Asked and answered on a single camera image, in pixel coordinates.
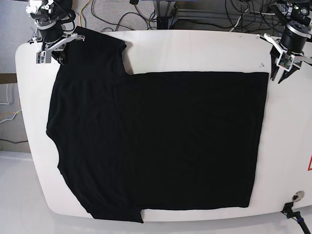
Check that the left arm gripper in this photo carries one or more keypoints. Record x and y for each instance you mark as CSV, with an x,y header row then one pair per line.
x,y
292,42

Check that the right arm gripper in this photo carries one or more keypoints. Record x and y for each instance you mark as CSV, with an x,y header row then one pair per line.
x,y
50,34

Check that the black T-shirt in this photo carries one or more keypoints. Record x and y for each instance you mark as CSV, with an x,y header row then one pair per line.
x,y
161,141

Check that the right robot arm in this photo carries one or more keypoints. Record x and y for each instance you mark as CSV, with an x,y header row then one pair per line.
x,y
52,11

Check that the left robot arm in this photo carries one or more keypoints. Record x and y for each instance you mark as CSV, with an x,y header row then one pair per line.
x,y
299,11

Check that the black table leg column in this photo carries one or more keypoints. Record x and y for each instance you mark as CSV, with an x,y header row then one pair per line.
x,y
164,23

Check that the red warning triangle sticker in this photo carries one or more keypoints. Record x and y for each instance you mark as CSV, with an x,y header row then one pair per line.
x,y
310,165

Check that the silver table grommet right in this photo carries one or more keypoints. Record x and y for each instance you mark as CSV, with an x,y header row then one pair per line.
x,y
298,196

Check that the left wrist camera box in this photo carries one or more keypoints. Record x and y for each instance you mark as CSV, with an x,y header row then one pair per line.
x,y
285,61

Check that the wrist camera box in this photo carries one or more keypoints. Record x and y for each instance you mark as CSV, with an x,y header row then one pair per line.
x,y
43,57
285,61

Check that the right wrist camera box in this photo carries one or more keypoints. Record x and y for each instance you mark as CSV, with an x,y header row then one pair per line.
x,y
43,57

